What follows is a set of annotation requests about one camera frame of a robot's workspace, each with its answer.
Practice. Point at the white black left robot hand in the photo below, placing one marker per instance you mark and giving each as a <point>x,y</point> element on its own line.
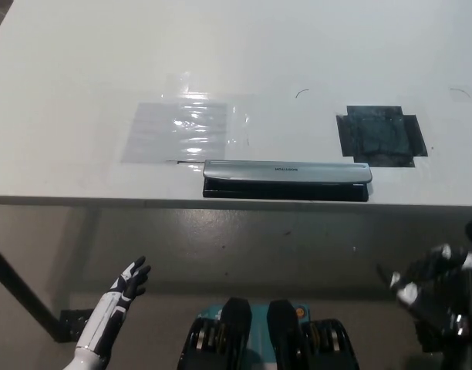
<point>105,316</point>

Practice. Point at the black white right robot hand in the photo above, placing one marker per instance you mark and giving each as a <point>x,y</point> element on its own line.
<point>432,285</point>

